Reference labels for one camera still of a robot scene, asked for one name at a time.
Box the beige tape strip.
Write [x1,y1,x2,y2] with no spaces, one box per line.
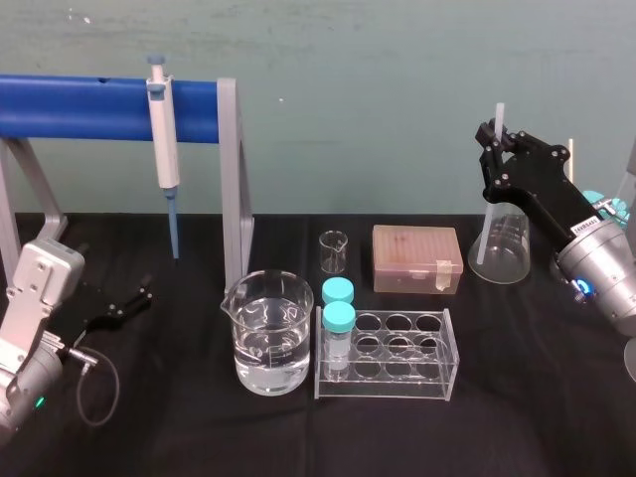
[433,257,462,292]

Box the white translucent stirring rod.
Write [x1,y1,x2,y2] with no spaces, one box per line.
[475,102,509,270]

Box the grey triangular rack support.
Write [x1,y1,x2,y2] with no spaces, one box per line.
[216,78,257,290]
[0,137,69,280]

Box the white and blue pipette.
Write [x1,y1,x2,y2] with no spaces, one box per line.
[145,53,182,261]

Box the clear conical flask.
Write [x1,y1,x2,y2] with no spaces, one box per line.
[466,198,534,286]

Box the large glass beaker with water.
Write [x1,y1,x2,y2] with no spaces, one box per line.
[220,268,316,397]

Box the clear acrylic tube rack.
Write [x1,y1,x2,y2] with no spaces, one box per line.
[313,307,459,401]

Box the blue horizontal rack bar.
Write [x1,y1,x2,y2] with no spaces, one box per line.
[0,74,223,146]

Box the black table cloth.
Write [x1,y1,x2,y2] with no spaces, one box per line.
[0,212,636,477]

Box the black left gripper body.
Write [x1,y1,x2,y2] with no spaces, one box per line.
[53,278,131,350]

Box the teal capped sample tube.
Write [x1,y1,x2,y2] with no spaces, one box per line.
[322,300,358,383]
[320,277,356,319]

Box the small empty glass beaker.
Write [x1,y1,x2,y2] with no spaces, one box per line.
[318,230,349,275]

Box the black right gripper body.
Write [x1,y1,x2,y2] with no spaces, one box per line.
[483,131,606,248]

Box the thin dark gripper cable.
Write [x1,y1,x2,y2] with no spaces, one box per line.
[58,346,122,427]

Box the teal plastic object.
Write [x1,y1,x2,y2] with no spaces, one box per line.
[582,189,631,228]

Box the translucent brown pipette tip box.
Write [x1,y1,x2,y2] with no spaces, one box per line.
[372,224,465,295]

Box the grey stand post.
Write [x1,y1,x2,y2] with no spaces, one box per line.
[617,137,636,201]

